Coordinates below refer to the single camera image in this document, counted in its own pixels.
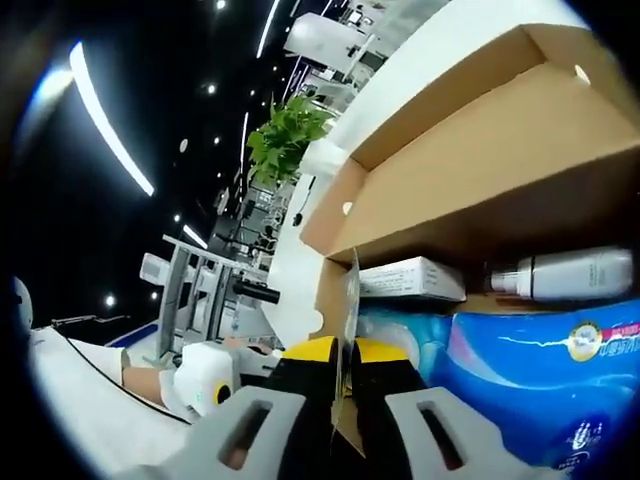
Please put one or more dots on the white spray bottle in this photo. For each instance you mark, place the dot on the white spray bottle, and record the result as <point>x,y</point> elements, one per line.
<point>575,275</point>

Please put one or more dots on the white green medicine box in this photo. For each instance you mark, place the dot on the white green medicine box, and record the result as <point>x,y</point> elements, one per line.
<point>400,277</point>

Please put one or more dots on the brown cardboard shoe box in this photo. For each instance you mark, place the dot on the brown cardboard shoe box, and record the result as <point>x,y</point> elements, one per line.
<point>475,165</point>

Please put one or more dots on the green potted plant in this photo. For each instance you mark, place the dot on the green potted plant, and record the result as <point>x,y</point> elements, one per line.
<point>280,140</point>

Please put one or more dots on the white metal rack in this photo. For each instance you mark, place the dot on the white metal rack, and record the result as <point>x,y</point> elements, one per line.
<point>175,280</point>

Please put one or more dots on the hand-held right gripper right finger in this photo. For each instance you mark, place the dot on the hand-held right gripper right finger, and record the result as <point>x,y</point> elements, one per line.
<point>400,430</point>

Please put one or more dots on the white chest-worn device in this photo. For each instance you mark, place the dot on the white chest-worn device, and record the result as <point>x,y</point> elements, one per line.
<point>24,305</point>

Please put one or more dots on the black cylinder device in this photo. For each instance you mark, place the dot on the black cylinder device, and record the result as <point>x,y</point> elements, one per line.
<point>257,293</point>

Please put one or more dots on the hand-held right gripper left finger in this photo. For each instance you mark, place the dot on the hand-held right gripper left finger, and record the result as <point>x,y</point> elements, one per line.
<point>280,430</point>

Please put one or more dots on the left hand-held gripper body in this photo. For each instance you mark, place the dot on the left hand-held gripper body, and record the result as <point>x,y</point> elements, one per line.
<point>200,375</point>

